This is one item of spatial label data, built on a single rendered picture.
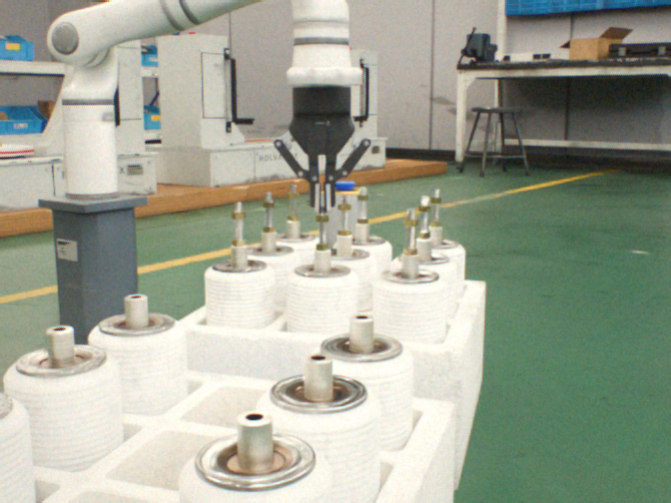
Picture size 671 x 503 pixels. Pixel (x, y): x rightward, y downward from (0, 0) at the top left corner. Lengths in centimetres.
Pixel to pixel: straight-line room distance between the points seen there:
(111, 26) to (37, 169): 178
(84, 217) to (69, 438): 80
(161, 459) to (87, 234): 76
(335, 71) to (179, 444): 46
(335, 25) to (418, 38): 582
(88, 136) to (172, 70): 245
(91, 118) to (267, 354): 63
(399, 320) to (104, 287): 67
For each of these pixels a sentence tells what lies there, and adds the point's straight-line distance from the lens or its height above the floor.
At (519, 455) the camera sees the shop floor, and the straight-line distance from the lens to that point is 110.
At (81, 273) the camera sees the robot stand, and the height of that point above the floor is 17.
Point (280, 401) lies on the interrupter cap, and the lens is 57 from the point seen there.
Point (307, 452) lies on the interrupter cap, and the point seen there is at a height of 25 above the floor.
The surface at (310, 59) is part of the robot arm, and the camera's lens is 96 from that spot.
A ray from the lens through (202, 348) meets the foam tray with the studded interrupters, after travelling 102.
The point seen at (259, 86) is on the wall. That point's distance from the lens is 789.
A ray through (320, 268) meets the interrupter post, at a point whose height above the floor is 26.
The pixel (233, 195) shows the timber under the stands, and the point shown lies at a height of 4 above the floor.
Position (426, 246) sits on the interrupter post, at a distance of 109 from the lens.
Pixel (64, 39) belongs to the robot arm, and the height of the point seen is 58.
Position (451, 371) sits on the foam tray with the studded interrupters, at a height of 16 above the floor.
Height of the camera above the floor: 47
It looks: 11 degrees down
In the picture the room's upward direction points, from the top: straight up
